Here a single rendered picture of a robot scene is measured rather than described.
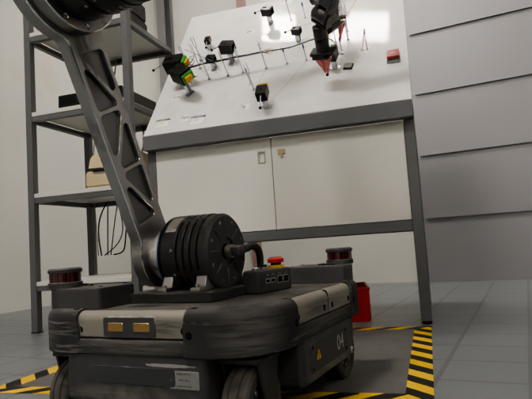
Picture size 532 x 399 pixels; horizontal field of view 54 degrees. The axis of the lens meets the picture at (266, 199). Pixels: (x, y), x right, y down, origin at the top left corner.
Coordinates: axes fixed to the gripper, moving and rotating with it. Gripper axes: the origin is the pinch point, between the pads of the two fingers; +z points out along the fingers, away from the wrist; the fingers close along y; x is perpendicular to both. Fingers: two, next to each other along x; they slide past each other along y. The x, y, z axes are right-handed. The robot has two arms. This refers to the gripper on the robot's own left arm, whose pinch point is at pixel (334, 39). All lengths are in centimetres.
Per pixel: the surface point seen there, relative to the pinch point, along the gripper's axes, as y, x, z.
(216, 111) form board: 49, 25, 24
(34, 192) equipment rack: 137, 60, 51
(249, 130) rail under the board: 30, 34, 30
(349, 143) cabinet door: -11.4, 28.6, 37.9
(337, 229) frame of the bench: -9, 46, 68
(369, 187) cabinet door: -20, 36, 54
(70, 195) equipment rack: 116, 59, 53
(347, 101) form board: -10.0, 21.4, 22.4
